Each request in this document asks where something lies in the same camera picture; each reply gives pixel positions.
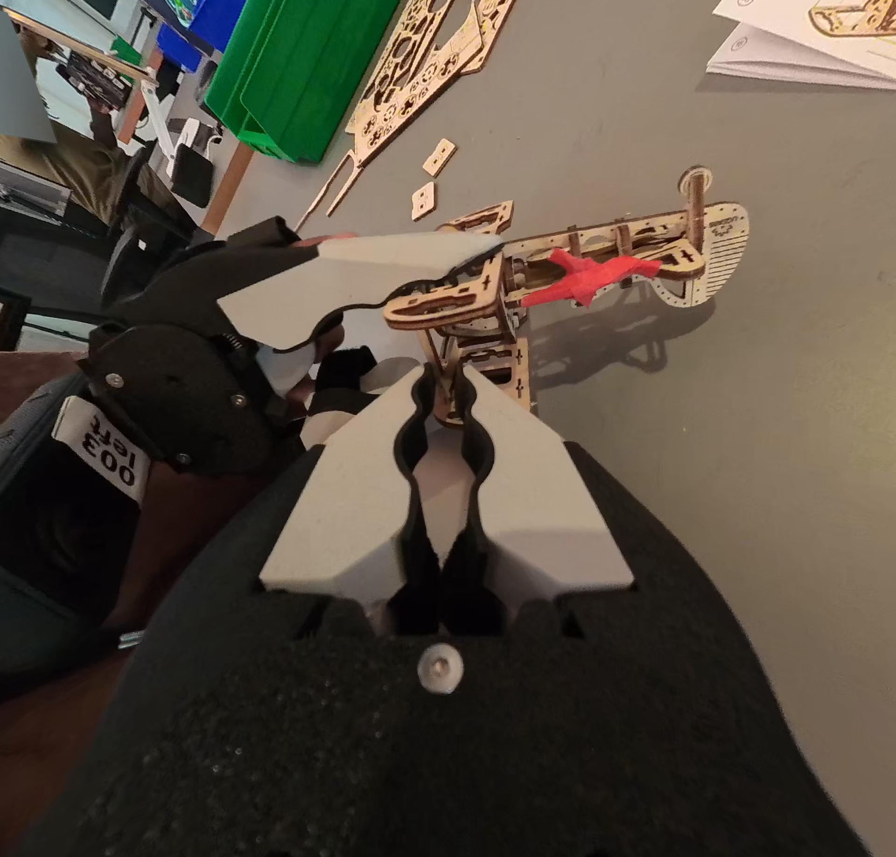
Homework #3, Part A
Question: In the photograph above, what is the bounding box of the wooden mechanical model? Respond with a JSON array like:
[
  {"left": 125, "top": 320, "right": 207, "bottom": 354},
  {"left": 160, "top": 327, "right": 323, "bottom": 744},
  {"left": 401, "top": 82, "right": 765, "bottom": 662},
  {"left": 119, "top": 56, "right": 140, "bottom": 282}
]
[{"left": 383, "top": 166, "right": 751, "bottom": 430}]

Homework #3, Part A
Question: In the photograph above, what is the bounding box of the black office chair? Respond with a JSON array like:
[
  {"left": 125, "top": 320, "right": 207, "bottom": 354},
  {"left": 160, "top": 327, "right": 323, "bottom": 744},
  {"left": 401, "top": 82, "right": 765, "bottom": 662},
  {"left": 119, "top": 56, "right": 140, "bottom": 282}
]
[{"left": 98, "top": 139, "right": 214, "bottom": 305}]

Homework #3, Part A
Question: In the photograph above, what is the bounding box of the wooden cut-out parts sheet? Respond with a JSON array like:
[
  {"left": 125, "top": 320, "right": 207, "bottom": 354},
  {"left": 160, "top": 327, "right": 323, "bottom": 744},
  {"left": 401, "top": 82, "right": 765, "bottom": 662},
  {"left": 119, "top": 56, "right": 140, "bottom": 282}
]
[{"left": 294, "top": 0, "right": 487, "bottom": 231}]

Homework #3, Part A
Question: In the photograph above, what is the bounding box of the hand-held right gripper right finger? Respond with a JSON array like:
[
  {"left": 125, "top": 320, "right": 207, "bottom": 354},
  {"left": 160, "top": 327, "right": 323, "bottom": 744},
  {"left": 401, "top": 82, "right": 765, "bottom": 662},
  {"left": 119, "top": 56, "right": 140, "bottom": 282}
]
[{"left": 442, "top": 366, "right": 636, "bottom": 634}]

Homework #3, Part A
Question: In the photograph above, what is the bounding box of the white instruction booklet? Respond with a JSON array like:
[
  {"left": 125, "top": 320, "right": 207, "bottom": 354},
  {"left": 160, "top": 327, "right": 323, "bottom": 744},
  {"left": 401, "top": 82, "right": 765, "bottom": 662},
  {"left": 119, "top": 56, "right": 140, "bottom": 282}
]
[{"left": 707, "top": 0, "right": 896, "bottom": 91}]

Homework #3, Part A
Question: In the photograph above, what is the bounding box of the blue plastic bin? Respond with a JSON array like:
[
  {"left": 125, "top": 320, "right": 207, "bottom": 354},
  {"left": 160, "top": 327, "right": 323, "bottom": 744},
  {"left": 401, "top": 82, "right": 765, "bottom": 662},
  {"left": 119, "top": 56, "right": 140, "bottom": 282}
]
[{"left": 157, "top": 0, "right": 263, "bottom": 53}]

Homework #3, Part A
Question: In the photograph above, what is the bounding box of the green plastic bin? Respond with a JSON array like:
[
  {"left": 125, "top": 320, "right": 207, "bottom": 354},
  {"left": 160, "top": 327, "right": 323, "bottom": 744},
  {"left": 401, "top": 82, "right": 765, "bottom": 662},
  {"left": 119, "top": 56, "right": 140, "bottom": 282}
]
[{"left": 204, "top": 0, "right": 414, "bottom": 165}]

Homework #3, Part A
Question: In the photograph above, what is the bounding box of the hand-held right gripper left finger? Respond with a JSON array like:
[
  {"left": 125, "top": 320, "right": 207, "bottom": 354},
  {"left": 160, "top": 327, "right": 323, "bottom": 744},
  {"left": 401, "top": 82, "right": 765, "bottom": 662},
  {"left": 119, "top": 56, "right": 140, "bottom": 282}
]
[{"left": 259, "top": 367, "right": 443, "bottom": 634}]

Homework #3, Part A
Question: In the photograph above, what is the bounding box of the thin bent wooden strip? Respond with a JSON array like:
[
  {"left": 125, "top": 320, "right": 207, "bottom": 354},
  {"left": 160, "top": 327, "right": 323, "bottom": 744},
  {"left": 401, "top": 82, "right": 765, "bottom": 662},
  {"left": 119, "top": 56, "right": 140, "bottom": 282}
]
[{"left": 392, "top": 0, "right": 484, "bottom": 53}]

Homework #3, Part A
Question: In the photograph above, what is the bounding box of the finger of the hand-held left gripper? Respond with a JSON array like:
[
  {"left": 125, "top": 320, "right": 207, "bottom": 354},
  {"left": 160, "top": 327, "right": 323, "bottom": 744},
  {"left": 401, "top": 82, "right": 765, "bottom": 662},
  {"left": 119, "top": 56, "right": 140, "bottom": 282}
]
[
  {"left": 217, "top": 233, "right": 505, "bottom": 352},
  {"left": 300, "top": 346, "right": 424, "bottom": 451}
]

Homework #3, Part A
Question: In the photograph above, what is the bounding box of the black shoulder strap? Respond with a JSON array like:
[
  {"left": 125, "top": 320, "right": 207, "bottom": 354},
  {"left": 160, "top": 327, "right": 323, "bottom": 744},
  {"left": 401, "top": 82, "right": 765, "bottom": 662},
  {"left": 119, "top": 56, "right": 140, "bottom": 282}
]
[{"left": 0, "top": 563, "right": 141, "bottom": 697}]

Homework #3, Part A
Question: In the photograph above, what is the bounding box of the grey desk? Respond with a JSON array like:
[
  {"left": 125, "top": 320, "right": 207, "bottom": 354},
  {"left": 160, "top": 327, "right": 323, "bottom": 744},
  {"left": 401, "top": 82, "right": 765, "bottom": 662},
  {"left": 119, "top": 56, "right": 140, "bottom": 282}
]
[{"left": 210, "top": 0, "right": 896, "bottom": 857}]

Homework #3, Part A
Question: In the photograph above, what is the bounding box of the white-legged wooden desk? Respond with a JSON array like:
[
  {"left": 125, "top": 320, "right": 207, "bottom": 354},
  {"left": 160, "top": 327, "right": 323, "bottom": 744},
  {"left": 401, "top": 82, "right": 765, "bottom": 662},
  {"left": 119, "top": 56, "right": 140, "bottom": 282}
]
[{"left": 3, "top": 7, "right": 225, "bottom": 179}]

